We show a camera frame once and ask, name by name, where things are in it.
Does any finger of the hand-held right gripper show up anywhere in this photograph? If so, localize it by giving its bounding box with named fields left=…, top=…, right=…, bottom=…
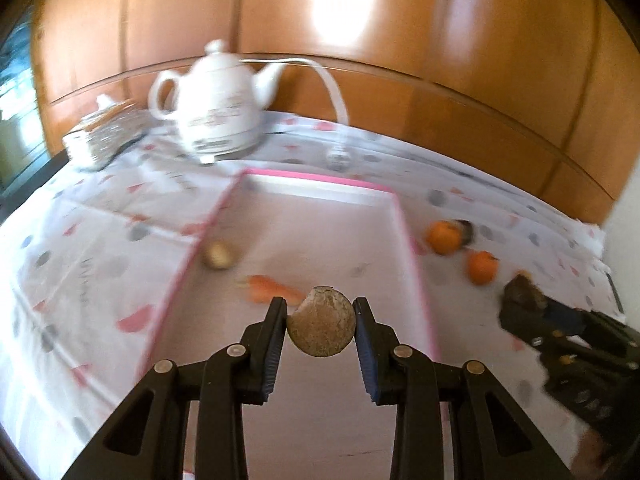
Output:
left=499, top=297, right=601, bottom=356

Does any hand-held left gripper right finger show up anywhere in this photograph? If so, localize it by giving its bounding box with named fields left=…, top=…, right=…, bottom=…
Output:
left=352, top=297, right=576, bottom=480

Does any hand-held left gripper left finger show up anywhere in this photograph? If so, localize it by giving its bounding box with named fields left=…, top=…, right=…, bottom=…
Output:
left=62, top=297, right=289, bottom=480

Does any dark round fruit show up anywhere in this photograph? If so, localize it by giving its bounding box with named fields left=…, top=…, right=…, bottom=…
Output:
left=505, top=272, right=548, bottom=311

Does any short dark sugarcane piece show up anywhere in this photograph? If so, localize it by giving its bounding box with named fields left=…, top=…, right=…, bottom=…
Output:
left=286, top=286, right=357, bottom=358
left=457, top=220, right=480, bottom=248

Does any orange mandarin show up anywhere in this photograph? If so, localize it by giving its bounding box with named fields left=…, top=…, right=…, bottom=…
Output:
left=466, top=250, right=500, bottom=285
left=426, top=221, right=463, bottom=256

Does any pink rimmed tray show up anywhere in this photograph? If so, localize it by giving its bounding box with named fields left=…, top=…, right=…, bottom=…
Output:
left=145, top=169, right=441, bottom=480

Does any small orange carrot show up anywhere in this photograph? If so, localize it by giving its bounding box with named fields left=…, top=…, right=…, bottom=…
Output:
left=239, top=275, right=307, bottom=306

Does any small pale yellow round fruit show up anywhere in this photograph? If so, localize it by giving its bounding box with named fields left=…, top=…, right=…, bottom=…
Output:
left=202, top=241, right=237, bottom=270

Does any white patterned tablecloth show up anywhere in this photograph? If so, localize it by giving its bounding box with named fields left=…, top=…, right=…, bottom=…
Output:
left=0, top=107, right=626, bottom=480

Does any white floral electric kettle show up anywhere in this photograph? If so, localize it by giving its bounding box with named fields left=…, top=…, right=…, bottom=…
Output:
left=148, top=40, right=288, bottom=166

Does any silver patterned tissue box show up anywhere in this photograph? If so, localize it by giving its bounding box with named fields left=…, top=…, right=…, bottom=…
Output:
left=62, top=95, right=151, bottom=171

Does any wooden glass panel door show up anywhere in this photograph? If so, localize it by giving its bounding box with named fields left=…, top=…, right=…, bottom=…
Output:
left=0, top=5, right=51, bottom=188

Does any white power cable with plug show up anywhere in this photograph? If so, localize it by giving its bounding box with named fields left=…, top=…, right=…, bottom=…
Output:
left=240, top=57, right=353, bottom=171

